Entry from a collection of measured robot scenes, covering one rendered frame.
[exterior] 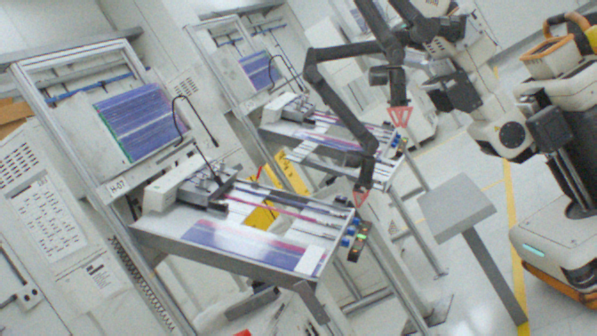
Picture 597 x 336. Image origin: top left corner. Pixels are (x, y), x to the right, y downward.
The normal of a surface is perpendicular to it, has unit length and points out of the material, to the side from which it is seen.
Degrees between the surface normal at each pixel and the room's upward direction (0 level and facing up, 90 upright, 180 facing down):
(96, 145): 90
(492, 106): 90
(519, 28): 90
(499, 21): 90
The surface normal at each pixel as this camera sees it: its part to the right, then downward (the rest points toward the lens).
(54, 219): -0.22, 0.29
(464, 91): 0.06, 0.09
